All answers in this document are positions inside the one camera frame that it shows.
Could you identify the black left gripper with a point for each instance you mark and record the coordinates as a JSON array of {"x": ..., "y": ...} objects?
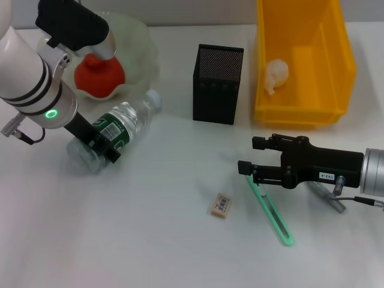
[{"x": 81, "y": 129}]

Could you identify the yellow plastic storage bin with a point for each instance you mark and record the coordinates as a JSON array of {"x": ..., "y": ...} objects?
[{"x": 324, "y": 75}]

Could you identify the pale green wavy fruit plate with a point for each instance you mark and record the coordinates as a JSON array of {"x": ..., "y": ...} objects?
[{"x": 135, "y": 45}]

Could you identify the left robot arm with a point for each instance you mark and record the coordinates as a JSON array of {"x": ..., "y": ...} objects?
[{"x": 27, "y": 78}]

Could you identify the mint green utility knife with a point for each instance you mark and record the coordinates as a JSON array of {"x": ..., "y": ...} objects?
[{"x": 274, "y": 219}]

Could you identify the white paper ball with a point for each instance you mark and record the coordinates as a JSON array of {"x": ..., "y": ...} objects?
[{"x": 279, "y": 73}]

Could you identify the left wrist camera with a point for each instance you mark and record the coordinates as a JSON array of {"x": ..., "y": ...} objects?
[{"x": 75, "y": 27}]

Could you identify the beige eraser with barcode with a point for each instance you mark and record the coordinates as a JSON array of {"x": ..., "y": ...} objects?
[{"x": 221, "y": 205}]

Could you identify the grey glitter pen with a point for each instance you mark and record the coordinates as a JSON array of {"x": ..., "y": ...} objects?
[{"x": 337, "y": 205}]

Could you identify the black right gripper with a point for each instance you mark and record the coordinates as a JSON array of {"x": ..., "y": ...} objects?
[{"x": 324, "y": 165}]

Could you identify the black mesh pen holder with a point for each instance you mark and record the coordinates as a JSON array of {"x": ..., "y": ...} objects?
[{"x": 214, "y": 93}]

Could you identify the red-orange bumpy orange fruit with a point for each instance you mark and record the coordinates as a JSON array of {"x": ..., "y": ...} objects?
[{"x": 99, "y": 79}]

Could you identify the clear green-label water bottle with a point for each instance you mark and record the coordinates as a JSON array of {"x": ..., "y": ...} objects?
[{"x": 132, "y": 115}]

